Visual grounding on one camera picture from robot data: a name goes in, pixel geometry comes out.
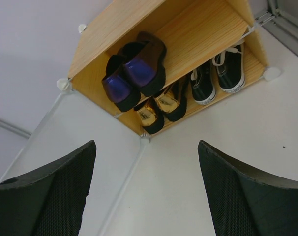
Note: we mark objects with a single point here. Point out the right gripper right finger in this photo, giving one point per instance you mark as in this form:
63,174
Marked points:
244,200

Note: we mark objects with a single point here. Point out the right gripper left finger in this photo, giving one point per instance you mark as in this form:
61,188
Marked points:
50,200

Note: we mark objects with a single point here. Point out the black white sneaker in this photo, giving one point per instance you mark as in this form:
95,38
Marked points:
203,90
229,68

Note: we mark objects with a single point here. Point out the gold loafer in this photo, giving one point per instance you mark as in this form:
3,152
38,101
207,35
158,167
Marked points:
151,117
172,100

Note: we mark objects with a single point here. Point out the purple pointed loafer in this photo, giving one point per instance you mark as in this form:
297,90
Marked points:
144,63
124,77

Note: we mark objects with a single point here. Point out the wooden shoe cabinet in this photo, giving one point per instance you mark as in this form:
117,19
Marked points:
194,31

